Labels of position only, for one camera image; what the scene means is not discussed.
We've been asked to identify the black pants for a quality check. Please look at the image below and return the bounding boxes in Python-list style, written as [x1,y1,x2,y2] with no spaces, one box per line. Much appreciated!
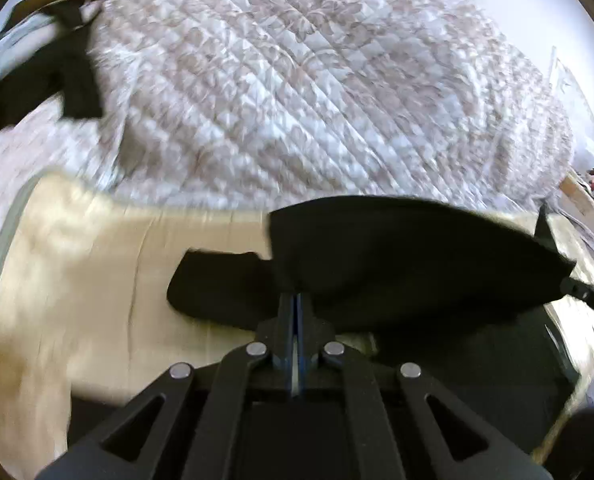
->
[167,196,578,452]

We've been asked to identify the cardboard box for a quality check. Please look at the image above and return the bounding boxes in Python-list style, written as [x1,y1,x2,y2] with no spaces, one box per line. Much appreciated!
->
[559,169,594,234]

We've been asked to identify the gold satin bedspread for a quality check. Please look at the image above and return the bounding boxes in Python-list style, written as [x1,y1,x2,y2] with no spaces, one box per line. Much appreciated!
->
[0,174,594,479]

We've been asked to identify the quilted floral comforter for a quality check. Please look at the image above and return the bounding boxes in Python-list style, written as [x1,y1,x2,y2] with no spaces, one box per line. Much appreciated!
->
[0,0,574,223]

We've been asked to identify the dark clothes pile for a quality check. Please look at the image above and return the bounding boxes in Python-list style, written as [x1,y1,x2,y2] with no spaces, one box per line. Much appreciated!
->
[0,0,103,131]

